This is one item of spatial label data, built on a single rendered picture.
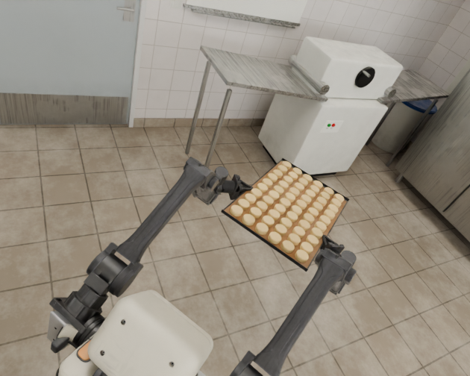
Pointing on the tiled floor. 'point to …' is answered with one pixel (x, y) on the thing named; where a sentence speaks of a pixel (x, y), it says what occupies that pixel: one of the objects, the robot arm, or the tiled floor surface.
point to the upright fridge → (454, 157)
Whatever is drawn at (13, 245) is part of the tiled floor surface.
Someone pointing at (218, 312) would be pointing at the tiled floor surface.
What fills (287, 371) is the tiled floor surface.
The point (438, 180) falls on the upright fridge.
